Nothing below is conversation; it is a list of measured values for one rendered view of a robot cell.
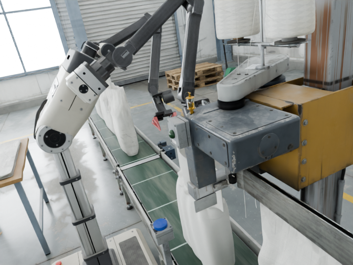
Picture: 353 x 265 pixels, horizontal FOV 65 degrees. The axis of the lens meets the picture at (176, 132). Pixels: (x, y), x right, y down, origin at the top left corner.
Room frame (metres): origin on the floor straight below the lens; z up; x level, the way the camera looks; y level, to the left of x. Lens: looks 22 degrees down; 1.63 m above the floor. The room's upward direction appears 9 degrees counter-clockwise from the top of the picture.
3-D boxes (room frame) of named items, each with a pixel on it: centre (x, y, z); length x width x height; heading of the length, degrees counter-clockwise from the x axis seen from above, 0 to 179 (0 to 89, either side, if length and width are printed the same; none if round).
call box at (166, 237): (0.93, 0.13, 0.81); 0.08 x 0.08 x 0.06; 21
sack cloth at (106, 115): (3.50, 0.81, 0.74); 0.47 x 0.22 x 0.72; 22
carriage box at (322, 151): (0.94, -0.49, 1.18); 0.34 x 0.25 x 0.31; 111
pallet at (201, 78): (6.90, -0.68, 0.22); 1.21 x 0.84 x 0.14; 111
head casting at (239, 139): (0.79, -0.19, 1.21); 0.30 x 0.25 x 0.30; 21
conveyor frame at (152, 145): (3.46, 0.80, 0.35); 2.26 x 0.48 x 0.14; 21
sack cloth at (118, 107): (2.80, 0.55, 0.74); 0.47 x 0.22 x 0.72; 19
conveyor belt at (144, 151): (3.48, 0.81, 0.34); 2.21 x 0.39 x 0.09; 21
